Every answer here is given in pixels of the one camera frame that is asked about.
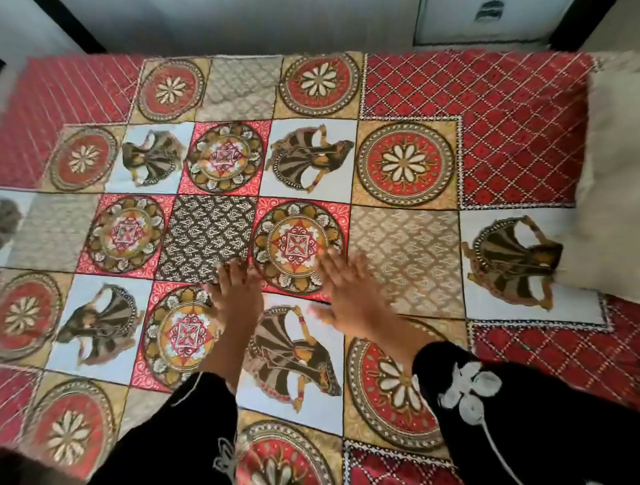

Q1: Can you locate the person's right hand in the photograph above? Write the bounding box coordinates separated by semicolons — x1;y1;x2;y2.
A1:
307;249;396;343

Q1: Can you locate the person's left hand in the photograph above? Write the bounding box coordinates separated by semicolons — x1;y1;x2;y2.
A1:
202;259;265;333

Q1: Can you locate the red patterned bedsheet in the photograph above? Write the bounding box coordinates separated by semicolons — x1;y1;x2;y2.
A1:
0;49;640;485

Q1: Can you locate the beige pillow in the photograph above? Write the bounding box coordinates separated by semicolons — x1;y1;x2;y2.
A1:
552;52;640;303

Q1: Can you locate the person's left forearm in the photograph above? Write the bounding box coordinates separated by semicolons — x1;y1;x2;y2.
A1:
199;319;256;390

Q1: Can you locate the person's right forearm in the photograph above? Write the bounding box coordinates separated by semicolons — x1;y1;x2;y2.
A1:
369;317;439;373

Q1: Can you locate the black floral blouse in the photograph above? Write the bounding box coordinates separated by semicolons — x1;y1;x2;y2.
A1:
87;341;640;485

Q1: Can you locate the white wardrobe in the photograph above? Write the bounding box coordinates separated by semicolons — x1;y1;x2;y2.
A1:
0;0;576;56

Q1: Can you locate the black wardrobe handle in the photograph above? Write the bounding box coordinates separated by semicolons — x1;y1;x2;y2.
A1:
475;0;506;23

